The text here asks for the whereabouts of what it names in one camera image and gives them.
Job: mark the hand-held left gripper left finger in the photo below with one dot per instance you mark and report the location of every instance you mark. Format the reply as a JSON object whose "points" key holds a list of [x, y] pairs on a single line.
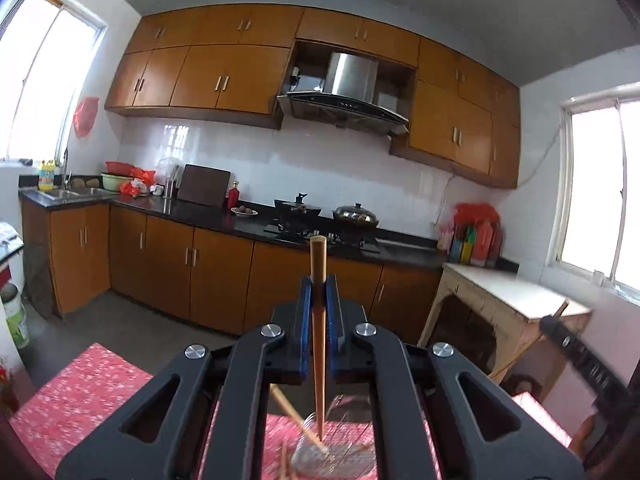
{"points": [[306, 320]]}

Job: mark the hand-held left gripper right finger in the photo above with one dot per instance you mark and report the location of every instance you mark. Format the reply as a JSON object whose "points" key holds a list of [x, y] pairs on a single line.
{"points": [[333, 320]]}

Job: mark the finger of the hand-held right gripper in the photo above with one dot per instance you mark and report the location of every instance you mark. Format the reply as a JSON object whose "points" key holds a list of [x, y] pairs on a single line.
{"points": [[580, 355]]}

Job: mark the wooden chopstick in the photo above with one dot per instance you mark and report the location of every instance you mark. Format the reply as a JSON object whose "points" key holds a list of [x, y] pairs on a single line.
{"points": [[318, 260], [292, 412], [285, 460], [520, 352]]}

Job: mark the white cup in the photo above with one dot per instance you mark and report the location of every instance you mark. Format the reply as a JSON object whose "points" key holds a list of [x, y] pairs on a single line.
{"points": [[598, 278]]}

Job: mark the black gas stove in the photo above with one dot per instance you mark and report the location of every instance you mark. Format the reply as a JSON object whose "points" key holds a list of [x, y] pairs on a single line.
{"points": [[290, 234]]}

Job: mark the beige wooden side table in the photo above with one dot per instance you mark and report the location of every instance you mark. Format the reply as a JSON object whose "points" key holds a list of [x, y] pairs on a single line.
{"points": [[505, 290]]}

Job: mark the white plate with food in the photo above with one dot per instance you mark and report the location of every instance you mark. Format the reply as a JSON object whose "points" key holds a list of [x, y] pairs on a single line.
{"points": [[245, 211]]}

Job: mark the dark brown bottle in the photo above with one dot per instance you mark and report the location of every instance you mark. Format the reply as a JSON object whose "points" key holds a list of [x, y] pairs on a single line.
{"points": [[497, 247]]}

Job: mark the pink packet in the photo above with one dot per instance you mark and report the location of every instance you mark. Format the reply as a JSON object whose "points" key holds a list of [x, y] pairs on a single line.
{"points": [[444, 237]]}

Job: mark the small red bottle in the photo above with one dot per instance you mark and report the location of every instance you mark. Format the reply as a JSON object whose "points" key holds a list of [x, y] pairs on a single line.
{"points": [[234, 197]]}

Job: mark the colourful small boxes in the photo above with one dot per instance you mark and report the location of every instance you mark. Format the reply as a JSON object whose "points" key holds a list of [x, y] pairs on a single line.
{"points": [[462, 247]]}

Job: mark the large red bottle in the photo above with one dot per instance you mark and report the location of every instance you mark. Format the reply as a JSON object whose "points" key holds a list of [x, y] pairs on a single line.
{"points": [[483, 242]]}

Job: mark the black kitchen countertop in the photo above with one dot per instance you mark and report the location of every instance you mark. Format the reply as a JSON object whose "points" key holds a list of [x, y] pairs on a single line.
{"points": [[200, 212]]}

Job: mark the brown base cabinets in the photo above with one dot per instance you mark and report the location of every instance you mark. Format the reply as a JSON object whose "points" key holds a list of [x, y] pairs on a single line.
{"points": [[165, 260]]}

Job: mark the dark cutting board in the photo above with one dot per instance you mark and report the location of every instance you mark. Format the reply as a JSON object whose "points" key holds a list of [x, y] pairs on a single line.
{"points": [[205, 185]]}

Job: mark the crumpled red plastic bag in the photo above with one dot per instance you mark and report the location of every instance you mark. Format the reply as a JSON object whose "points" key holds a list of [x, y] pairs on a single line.
{"points": [[475, 212]]}

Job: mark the white plastic bag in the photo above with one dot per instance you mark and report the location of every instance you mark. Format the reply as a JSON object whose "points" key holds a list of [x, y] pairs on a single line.
{"points": [[167, 167]]}

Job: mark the green basin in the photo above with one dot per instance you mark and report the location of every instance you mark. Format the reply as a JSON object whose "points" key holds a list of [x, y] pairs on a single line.
{"points": [[114, 182]]}

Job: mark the red basin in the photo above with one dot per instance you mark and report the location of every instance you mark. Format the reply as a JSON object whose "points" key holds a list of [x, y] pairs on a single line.
{"points": [[120, 167]]}

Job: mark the red floral tablecloth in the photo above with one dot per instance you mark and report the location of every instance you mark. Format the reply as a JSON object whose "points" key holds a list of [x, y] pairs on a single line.
{"points": [[75, 400]]}

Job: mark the steel range hood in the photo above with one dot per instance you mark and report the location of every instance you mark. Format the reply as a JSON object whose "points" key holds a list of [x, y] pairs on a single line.
{"points": [[350, 75]]}

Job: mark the steel sink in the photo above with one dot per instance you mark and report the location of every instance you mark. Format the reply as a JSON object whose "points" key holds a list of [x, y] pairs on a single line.
{"points": [[75, 193]]}

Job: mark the steel faucet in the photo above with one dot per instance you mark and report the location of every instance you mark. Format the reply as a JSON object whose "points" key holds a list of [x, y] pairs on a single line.
{"points": [[65, 170]]}

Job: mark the white bucket with green label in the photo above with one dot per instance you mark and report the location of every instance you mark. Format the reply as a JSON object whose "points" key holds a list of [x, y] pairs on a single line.
{"points": [[14, 317]]}

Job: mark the yellow detergent bottle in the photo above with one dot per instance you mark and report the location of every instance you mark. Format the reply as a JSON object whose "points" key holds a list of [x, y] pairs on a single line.
{"points": [[46, 177]]}

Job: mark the sliding window with white frame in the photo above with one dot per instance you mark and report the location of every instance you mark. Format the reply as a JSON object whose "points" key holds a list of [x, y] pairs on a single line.
{"points": [[595, 185]]}

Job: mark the brown wall cabinets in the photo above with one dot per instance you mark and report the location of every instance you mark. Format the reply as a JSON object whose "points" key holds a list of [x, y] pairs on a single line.
{"points": [[225, 77]]}

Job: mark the red bag hanging on wall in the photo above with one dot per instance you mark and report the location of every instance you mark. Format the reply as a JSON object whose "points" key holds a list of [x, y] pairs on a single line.
{"points": [[85, 117]]}

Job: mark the sliding window with steel frame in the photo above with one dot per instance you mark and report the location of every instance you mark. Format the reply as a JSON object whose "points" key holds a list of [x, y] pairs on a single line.
{"points": [[45, 75]]}

